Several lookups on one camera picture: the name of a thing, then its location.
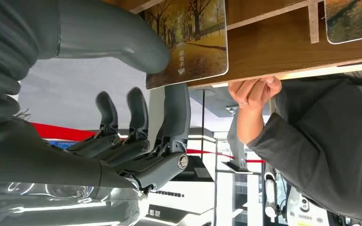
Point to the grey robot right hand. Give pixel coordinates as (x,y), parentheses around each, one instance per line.
(43,162)

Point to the wooden card holder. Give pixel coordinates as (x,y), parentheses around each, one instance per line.
(271,46)

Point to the person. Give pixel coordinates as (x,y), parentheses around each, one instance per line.
(331,143)

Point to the red barrier belt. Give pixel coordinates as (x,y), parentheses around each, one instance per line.
(62,132)

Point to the shiny silver robot shell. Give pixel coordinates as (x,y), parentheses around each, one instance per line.
(59,206)

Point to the ribbed grey right arm sleeve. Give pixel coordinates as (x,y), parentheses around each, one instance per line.
(9,46)

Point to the black sign board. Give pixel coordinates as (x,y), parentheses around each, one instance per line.
(168,213)

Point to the black display plinth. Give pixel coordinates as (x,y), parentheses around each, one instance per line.
(196,171)

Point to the black stanchion pole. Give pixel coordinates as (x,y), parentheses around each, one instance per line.
(203,121)

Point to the grey angled stand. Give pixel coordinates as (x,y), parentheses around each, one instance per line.
(237,146)

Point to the white machine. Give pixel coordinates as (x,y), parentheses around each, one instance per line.
(296,209)

